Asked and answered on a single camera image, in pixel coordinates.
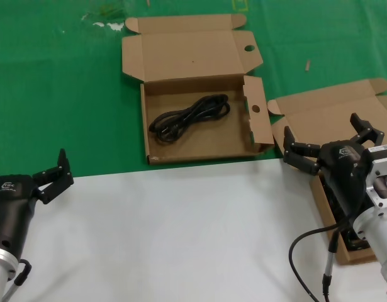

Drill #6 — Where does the black cable loop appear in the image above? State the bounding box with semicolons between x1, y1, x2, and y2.
13;258;33;287

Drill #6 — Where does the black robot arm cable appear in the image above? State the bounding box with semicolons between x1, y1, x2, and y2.
289;218;351;302

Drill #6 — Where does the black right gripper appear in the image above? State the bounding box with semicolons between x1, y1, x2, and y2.
283;113;385;218

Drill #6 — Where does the tangled black cables pile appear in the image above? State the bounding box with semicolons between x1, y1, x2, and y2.
318;176;370;251

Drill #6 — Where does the cable with silver connector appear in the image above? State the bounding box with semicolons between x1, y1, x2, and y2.
322;226;342;302

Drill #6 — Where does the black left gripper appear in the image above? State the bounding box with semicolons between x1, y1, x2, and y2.
0;148;75;255

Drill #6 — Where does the open brown cardboard box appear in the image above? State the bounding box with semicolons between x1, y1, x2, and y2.
121;14;275;166
267;78;387;266

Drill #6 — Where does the silver rod connector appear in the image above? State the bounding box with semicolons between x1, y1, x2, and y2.
1;282;18;302

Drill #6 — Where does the black power cable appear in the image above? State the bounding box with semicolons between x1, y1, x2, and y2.
148;94;231;145

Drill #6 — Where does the green felt table cloth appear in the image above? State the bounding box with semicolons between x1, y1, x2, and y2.
0;0;387;182

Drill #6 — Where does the white table sheet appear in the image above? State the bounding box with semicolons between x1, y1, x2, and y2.
0;157;387;302

